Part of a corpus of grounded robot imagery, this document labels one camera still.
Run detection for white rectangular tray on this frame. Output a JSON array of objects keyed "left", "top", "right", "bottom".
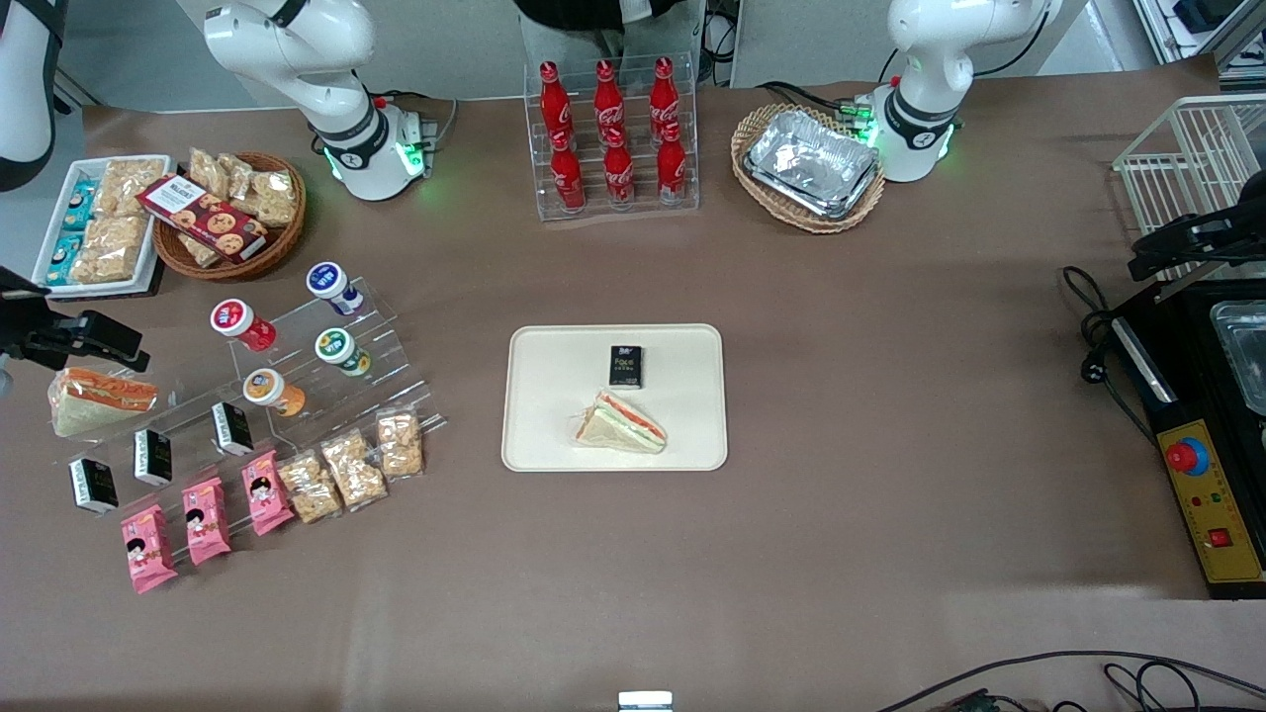
[{"left": 31, "top": 154, "right": 172, "bottom": 299}]

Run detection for black power cable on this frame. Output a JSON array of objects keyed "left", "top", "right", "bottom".
[{"left": 1060, "top": 264, "right": 1160, "bottom": 443}]

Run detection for black base cables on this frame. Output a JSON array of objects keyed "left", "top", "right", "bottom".
[{"left": 758, "top": 79, "right": 873, "bottom": 122}]

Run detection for white wire basket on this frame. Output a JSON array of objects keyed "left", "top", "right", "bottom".
[{"left": 1112, "top": 93, "right": 1266, "bottom": 284}]

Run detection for blue gum bottle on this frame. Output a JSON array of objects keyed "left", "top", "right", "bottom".
[{"left": 305, "top": 260, "right": 365, "bottom": 317}]

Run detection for clear acrylic stepped stand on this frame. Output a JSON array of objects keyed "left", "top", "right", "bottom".
[{"left": 99, "top": 277, "right": 449, "bottom": 517}]

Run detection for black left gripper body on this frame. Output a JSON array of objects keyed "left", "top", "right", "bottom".
[{"left": 1185, "top": 196, "right": 1266, "bottom": 262}]

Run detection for red cookie box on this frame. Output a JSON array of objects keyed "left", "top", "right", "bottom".
[{"left": 136, "top": 174, "right": 271, "bottom": 263}]

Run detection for stack of foil trays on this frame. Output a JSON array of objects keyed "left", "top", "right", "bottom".
[{"left": 743, "top": 108, "right": 882, "bottom": 222}]

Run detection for metal frame shelf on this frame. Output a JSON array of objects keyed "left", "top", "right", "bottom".
[{"left": 1131, "top": 0, "right": 1266, "bottom": 92}]

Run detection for green gum bottle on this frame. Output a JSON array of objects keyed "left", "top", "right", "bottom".
[{"left": 314, "top": 327, "right": 373, "bottom": 379}]

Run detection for wrapped triangle sandwich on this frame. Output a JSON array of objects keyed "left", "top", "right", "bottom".
[
  {"left": 48, "top": 367, "right": 160, "bottom": 440},
  {"left": 573, "top": 390, "right": 669, "bottom": 456}
]

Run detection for red emergency stop button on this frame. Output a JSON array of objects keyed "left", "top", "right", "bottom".
[{"left": 1164, "top": 437, "right": 1211, "bottom": 479}]

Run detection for clear crispy snack packet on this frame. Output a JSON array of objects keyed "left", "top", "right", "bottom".
[
  {"left": 97, "top": 157, "right": 166, "bottom": 219},
  {"left": 229, "top": 158, "right": 300, "bottom": 228},
  {"left": 67, "top": 214, "right": 151, "bottom": 286},
  {"left": 276, "top": 449, "right": 345, "bottom": 526},
  {"left": 188, "top": 147, "right": 232, "bottom": 201},
  {"left": 375, "top": 407, "right": 427, "bottom": 482},
  {"left": 318, "top": 428, "right": 390, "bottom": 513}
]

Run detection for cream plastic tray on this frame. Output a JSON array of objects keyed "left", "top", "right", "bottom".
[{"left": 500, "top": 323, "right": 730, "bottom": 474}]

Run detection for orange gum bottle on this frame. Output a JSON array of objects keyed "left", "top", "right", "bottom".
[{"left": 242, "top": 367, "right": 308, "bottom": 418}]

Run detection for red cola bottle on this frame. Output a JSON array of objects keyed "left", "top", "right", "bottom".
[
  {"left": 539, "top": 60, "right": 574, "bottom": 149},
  {"left": 550, "top": 131, "right": 588, "bottom": 212},
  {"left": 592, "top": 58, "right": 627, "bottom": 147},
  {"left": 602, "top": 128, "right": 636, "bottom": 208},
  {"left": 656, "top": 123, "right": 688, "bottom": 205},
  {"left": 648, "top": 56, "right": 682, "bottom": 144}
]

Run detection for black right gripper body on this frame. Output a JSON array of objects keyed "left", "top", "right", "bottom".
[{"left": 0, "top": 265, "right": 62, "bottom": 371}]

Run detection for dark wicker basket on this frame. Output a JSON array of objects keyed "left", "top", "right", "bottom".
[{"left": 152, "top": 150, "right": 309, "bottom": 284}]

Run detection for red gum bottle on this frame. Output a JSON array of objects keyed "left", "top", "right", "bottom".
[{"left": 210, "top": 298, "right": 279, "bottom": 354}]

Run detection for light wicker basket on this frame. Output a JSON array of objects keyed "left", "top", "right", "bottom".
[{"left": 730, "top": 103, "right": 887, "bottom": 235}]

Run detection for metal pan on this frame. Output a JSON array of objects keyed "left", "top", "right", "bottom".
[{"left": 1208, "top": 299, "right": 1266, "bottom": 417}]

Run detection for pink snack pack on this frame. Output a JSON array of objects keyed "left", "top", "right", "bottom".
[
  {"left": 240, "top": 449, "right": 297, "bottom": 538},
  {"left": 180, "top": 476, "right": 233, "bottom": 568},
  {"left": 120, "top": 503, "right": 181, "bottom": 595}
]

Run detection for clear acrylic bottle rack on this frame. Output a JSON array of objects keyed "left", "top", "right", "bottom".
[{"left": 521, "top": 53, "right": 702, "bottom": 223}]

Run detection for black machine with yellow panel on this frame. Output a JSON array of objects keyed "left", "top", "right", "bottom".
[{"left": 1108, "top": 275, "right": 1266, "bottom": 602}]

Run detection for black box with white print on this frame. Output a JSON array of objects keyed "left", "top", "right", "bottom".
[
  {"left": 68, "top": 456, "right": 121, "bottom": 516},
  {"left": 211, "top": 400, "right": 256, "bottom": 458},
  {"left": 133, "top": 427, "right": 174, "bottom": 488}
]

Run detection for blue snack pack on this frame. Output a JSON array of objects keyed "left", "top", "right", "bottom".
[
  {"left": 45, "top": 233, "right": 86, "bottom": 289},
  {"left": 60, "top": 180, "right": 99, "bottom": 232}
]

